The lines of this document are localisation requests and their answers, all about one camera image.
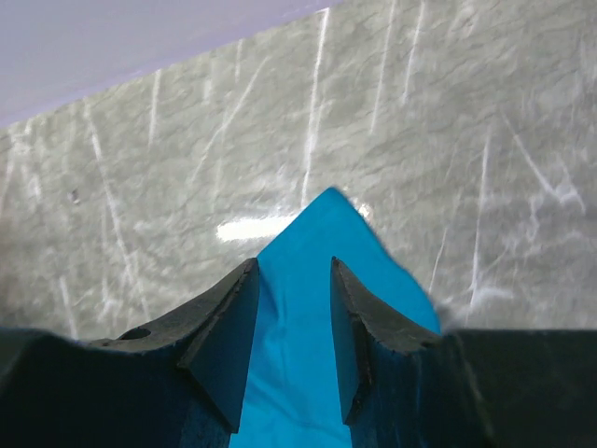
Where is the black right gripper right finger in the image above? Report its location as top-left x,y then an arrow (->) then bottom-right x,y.
330,259 -> 596,447

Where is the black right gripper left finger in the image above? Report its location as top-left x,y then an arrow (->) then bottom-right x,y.
1,259 -> 259,447

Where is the blue t shirt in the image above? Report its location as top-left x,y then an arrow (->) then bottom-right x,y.
230,188 -> 440,448

